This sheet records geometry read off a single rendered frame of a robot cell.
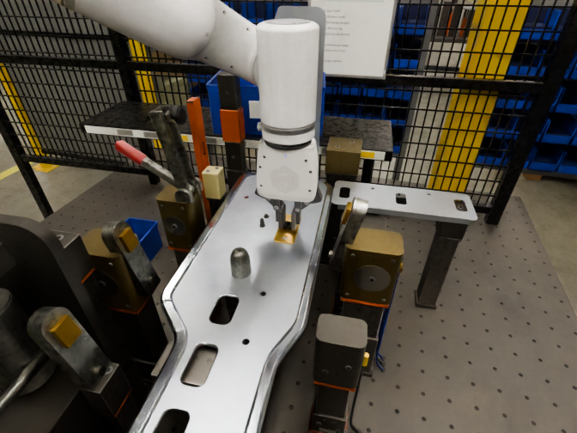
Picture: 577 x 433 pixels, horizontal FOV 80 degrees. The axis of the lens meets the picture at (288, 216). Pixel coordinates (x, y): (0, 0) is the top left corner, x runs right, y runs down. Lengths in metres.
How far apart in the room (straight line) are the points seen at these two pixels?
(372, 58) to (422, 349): 0.76
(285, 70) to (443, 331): 0.70
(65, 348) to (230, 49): 0.44
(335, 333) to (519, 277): 0.75
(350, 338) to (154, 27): 0.45
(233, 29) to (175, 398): 0.49
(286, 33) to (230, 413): 0.45
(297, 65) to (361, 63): 0.59
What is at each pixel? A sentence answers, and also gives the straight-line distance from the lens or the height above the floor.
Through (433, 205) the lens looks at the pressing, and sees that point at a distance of 0.78.
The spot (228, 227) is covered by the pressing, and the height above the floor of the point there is 1.00.
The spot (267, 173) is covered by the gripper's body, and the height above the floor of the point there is 1.13.
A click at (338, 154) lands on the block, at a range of 0.82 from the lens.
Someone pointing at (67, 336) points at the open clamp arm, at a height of 1.08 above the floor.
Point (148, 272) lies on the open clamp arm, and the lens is 0.59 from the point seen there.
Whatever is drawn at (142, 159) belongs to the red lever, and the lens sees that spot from 0.68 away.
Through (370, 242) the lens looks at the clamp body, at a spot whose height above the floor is 1.05.
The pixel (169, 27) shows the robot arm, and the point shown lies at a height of 1.35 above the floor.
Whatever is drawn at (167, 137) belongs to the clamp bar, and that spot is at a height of 1.17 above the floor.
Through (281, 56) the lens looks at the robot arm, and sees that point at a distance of 0.48.
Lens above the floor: 1.40
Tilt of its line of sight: 36 degrees down
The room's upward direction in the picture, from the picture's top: straight up
